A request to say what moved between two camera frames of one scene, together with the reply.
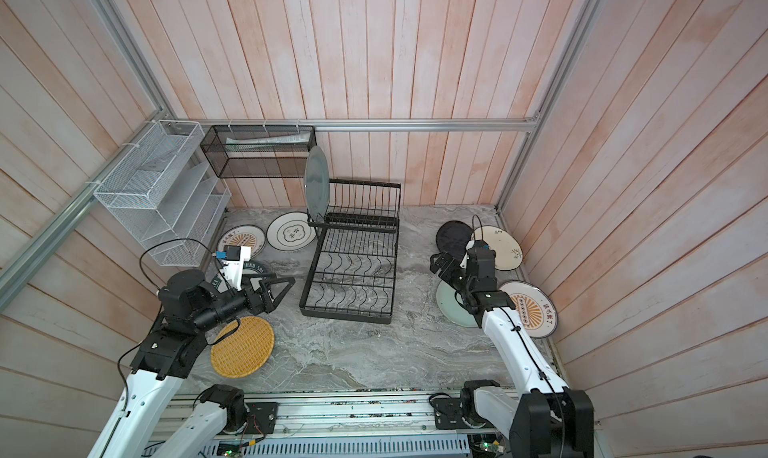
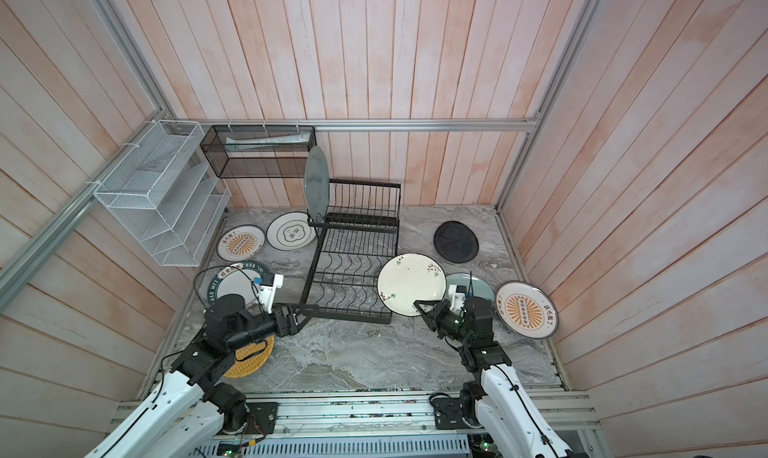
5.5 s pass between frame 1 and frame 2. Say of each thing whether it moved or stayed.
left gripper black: moved
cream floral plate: moved
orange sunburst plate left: stayed
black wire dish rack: stayed
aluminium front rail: stayed
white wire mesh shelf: stayed
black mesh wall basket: stayed
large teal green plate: stayed
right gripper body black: moved
